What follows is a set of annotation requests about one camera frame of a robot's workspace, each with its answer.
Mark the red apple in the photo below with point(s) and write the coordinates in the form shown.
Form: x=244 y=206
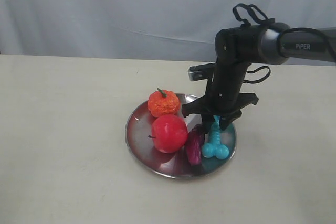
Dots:
x=168 y=133

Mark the turquoise toy bone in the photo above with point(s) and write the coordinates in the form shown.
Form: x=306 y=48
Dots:
x=214 y=147

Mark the white backdrop cloth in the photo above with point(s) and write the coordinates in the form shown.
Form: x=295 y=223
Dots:
x=138 y=29

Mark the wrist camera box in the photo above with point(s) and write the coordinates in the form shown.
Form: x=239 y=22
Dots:
x=201 y=72

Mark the small orange pumpkin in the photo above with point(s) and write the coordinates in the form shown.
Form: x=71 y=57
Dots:
x=163 y=102

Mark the dark purple sweet potato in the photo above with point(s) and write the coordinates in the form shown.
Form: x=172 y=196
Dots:
x=194 y=143

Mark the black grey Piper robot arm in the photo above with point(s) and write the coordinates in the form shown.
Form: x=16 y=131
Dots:
x=238 y=48

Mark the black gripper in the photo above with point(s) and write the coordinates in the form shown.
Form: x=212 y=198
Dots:
x=222 y=95

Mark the round steel plate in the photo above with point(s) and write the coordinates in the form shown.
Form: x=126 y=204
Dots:
x=172 y=165

